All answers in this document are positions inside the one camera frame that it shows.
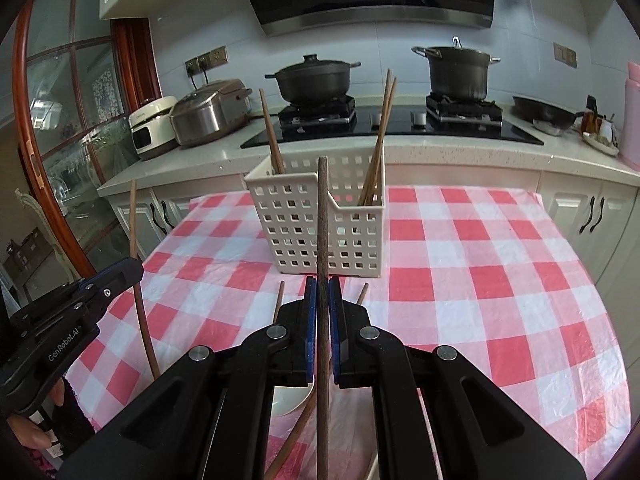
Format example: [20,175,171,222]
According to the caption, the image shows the white ceramic spoon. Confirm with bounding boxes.
[270,382,317,417]

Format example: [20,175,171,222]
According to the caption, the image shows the black casserole pot with lid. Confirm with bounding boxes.
[265,54,362,105]

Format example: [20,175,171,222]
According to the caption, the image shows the red wooden glass door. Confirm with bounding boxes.
[12,0,163,286]

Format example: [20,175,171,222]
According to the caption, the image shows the steel rice cooker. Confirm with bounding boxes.
[169,78,253,147]

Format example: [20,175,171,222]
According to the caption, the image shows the black stockpot with lid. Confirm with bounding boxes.
[411,36,501,102]

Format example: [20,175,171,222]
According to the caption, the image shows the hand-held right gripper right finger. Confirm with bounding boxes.
[329,276,586,480]

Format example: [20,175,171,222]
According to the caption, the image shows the pink thermos bottle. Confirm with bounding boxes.
[620,61,640,171]

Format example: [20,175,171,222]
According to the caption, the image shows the black glass gas cooktop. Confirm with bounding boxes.
[240,95,545,150]

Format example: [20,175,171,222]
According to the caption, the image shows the white plate with food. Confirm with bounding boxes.
[581,130,621,156]

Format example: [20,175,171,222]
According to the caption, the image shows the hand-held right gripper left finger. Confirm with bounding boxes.
[57,276,321,480]

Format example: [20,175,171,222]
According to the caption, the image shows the brown sauce bottle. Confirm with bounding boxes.
[582,95,603,133]

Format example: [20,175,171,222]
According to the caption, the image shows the black power plug cord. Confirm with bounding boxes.
[187,60,211,86]

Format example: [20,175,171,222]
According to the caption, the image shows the person's left hand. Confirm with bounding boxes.
[6,412,53,452]

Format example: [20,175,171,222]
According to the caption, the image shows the brown wooden chopstick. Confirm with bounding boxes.
[128,179,162,380]
[370,68,392,207]
[359,76,399,207]
[270,281,286,323]
[264,282,371,480]
[316,156,331,480]
[257,88,287,176]

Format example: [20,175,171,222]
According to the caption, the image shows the white electric cooker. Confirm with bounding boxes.
[128,96,179,161]

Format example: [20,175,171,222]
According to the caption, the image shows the white plastic utensil basket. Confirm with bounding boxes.
[243,151,386,278]

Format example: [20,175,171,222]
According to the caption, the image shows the white ornate chair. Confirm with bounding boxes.
[14,187,53,281]

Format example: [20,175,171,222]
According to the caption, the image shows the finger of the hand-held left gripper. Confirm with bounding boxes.
[75,260,145,331]
[10,260,132,323]

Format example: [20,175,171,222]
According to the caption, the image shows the black wok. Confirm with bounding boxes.
[511,95,586,128]

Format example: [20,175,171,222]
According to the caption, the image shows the brass wall socket panel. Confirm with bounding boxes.
[553,42,577,68]
[185,46,228,77]

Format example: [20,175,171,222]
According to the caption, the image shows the pink white checked tablecloth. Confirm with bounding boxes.
[65,185,631,480]

